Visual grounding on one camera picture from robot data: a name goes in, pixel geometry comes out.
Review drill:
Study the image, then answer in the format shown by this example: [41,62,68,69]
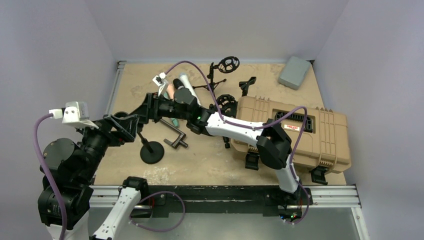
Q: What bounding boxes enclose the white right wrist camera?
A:
[152,72,169,96]

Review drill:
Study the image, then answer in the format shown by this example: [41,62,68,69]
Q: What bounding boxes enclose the black shock mount round stand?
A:
[209,94,238,118]

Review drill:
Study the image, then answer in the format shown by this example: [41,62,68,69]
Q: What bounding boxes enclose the green microphone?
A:
[163,92,180,128]

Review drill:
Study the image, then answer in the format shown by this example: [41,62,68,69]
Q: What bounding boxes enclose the black microphone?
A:
[172,78,185,90]

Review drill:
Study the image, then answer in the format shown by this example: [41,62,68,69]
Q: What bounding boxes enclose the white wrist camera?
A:
[152,72,169,96]
[48,101,99,129]

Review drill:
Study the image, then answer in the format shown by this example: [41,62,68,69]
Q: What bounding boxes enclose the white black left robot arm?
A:
[33,114,149,240]

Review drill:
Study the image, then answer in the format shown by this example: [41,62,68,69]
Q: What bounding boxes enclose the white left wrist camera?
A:
[48,101,99,129]

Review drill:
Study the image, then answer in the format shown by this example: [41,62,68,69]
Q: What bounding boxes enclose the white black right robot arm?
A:
[131,88,305,204]

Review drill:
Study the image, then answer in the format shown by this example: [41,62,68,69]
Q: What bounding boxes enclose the pink microphone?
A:
[166,84,175,100]

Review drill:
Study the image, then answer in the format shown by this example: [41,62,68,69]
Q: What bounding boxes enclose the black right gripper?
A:
[135,92,189,125]

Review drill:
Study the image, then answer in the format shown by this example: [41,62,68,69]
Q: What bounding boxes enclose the black tripod shock mount stand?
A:
[192,55,241,94]

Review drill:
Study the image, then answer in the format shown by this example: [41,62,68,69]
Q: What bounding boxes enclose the black metal clamp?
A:
[159,118,189,150]

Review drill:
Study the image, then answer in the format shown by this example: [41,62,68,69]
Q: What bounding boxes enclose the white microphone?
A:
[179,72,202,106]

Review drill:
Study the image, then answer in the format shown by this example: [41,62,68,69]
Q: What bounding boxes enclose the tan hard plastic case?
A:
[235,96,352,184]

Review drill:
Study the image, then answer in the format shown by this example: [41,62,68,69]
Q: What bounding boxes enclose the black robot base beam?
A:
[133,185,313,218]

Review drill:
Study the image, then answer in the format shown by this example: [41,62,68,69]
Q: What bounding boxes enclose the black round base clip stand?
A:
[238,76,257,97]

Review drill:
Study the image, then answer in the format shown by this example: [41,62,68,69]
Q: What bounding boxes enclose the black clip stand green mic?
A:
[112,112,165,165]

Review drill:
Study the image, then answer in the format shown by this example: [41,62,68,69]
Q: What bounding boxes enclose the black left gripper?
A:
[76,112,138,182]

